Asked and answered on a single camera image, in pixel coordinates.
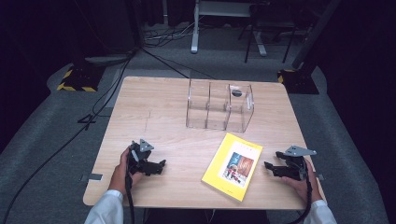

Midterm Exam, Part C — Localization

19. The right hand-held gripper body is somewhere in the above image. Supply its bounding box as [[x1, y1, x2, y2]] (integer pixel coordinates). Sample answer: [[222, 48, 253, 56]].
[[278, 145, 318, 182]]

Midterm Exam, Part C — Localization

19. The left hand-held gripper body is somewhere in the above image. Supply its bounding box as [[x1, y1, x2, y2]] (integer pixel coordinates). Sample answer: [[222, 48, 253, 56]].
[[127, 138, 156, 177]]

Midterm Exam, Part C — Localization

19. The yellow book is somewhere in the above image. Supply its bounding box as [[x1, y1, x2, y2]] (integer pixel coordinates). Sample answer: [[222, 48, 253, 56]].
[[201, 132, 264, 203]]

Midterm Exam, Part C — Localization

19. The clear acrylic divided organizer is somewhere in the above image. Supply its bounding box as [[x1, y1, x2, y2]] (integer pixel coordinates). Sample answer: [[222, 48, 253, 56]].
[[185, 77, 256, 133]]

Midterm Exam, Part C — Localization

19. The person's right hand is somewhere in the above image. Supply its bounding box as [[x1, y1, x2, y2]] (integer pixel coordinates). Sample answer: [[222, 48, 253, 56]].
[[281, 158, 323, 203]]

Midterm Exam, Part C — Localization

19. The person's left hand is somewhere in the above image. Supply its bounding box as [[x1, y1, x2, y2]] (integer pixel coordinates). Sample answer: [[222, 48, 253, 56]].
[[107, 147, 145, 196]]

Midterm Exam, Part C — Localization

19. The yellow black striped stand base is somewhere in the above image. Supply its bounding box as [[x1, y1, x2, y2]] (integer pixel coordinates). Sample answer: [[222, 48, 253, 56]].
[[56, 63, 106, 93], [276, 67, 320, 95]]

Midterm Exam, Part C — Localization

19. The grey slanted metal pole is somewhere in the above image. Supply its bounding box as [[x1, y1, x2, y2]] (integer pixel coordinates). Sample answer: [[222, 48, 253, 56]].
[[291, 0, 343, 70]]

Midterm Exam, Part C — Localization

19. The black chair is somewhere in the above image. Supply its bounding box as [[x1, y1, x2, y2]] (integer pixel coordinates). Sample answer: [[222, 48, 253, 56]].
[[237, 2, 297, 64]]

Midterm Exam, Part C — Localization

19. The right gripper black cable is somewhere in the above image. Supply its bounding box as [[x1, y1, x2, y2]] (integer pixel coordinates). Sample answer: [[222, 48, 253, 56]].
[[288, 162, 314, 224]]

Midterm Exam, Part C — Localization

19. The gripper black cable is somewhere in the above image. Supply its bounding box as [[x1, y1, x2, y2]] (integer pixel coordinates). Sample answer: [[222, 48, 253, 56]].
[[124, 152, 136, 224], [288, 162, 314, 224]]

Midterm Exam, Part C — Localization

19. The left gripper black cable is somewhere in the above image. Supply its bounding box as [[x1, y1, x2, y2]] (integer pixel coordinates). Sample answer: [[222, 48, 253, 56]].
[[124, 152, 136, 224]]

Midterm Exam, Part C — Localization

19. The long black floor cable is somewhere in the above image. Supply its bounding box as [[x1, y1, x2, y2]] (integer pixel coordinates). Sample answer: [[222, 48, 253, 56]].
[[0, 46, 138, 220]]

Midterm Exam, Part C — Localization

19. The thin black floor cable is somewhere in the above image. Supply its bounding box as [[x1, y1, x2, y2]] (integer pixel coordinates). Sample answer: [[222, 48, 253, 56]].
[[139, 46, 217, 80]]

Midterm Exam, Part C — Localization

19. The bundle of floor cables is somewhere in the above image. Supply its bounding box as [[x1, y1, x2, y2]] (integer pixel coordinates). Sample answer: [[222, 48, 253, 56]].
[[142, 21, 195, 49]]

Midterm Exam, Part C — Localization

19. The white desk frame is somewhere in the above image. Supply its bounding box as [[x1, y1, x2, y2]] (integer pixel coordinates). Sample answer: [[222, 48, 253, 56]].
[[190, 0, 269, 57]]

